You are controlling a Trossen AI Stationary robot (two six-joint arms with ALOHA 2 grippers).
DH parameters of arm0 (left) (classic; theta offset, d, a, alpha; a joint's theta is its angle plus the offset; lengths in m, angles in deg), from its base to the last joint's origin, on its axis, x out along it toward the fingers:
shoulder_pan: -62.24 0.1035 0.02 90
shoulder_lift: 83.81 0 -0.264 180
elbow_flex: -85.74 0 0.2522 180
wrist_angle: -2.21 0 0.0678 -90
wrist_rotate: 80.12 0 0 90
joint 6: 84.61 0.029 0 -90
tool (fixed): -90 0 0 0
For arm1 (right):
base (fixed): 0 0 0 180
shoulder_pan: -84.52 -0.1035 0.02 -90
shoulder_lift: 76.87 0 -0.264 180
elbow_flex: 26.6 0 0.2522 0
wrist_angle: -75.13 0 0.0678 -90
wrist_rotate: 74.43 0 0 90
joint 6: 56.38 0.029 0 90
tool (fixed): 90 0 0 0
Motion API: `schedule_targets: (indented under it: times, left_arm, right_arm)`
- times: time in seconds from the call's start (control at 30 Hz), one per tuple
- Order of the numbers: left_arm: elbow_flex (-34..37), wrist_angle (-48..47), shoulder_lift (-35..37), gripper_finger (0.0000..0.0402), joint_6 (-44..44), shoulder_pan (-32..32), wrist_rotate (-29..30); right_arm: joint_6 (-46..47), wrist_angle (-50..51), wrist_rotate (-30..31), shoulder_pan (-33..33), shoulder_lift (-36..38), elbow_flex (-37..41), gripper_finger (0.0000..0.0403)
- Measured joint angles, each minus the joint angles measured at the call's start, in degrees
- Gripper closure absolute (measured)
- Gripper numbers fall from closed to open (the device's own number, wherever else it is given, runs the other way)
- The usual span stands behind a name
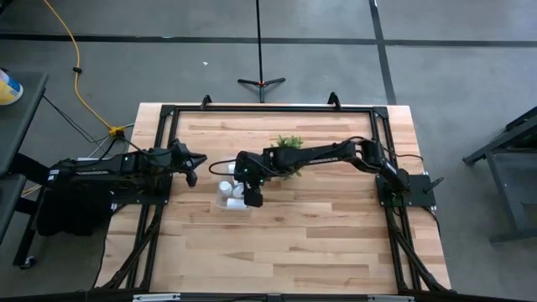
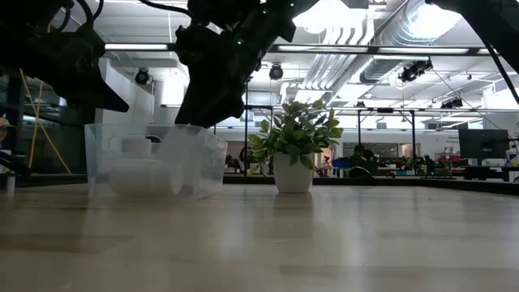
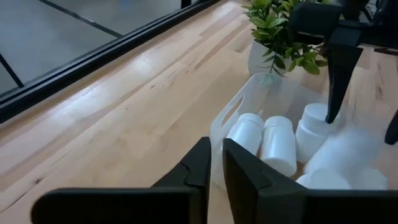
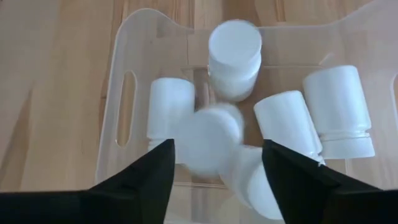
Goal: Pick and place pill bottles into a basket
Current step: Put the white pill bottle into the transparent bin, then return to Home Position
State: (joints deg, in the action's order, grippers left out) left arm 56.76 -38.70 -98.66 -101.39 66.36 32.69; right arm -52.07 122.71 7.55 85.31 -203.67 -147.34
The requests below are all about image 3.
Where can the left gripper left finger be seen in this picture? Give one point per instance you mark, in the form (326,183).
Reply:
(186,193)

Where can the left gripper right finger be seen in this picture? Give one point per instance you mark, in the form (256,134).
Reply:
(255,199)

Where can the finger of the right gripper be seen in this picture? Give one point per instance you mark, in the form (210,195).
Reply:
(393,133)
(340,68)

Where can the white pill bottle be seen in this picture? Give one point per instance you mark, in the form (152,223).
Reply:
(345,152)
(247,132)
(371,180)
(325,182)
(312,133)
(278,146)

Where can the clear plastic basket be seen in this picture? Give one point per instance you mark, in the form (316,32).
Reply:
(273,93)

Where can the green plant in white pot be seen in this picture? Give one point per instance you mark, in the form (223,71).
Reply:
(270,25)

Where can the black aluminium table frame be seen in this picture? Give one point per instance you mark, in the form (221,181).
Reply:
(93,60)

